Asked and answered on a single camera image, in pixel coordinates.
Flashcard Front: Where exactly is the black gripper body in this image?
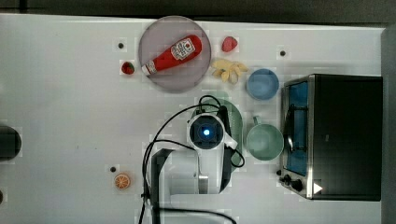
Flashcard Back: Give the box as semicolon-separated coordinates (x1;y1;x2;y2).
218;105;232;135

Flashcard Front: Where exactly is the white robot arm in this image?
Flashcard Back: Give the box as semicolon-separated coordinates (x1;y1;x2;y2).
145;105;238;224

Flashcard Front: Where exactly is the plush peeled banana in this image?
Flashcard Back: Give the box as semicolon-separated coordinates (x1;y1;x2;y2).
211;59;248;84

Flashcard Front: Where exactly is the blue plastic cup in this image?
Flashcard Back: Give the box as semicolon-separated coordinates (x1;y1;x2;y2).
247;68;279;101

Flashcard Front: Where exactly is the green plastic mug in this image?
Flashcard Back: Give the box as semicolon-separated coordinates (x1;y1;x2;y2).
246;116;284;161

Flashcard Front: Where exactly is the pink plush strawberry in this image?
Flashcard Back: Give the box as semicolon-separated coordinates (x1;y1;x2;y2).
221;36;238;52

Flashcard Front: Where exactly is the red plush ketchup bottle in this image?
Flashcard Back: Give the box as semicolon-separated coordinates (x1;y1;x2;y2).
142;35;203;76

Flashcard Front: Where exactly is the grey round plate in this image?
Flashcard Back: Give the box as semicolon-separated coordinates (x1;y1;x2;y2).
138;16;211;92

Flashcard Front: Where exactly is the small red plush strawberry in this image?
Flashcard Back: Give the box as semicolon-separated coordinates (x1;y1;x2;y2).
121;62;134;75

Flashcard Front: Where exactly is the black toaster oven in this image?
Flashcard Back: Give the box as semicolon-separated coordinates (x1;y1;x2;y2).
276;74;383;202

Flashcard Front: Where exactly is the plush orange slice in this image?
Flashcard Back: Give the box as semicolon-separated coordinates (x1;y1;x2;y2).
114;174;131;190

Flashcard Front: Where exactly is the black round object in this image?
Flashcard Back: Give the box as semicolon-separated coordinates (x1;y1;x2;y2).
0;126;21;161

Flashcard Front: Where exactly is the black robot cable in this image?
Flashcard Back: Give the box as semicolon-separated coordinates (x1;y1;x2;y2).
136;94;247;224

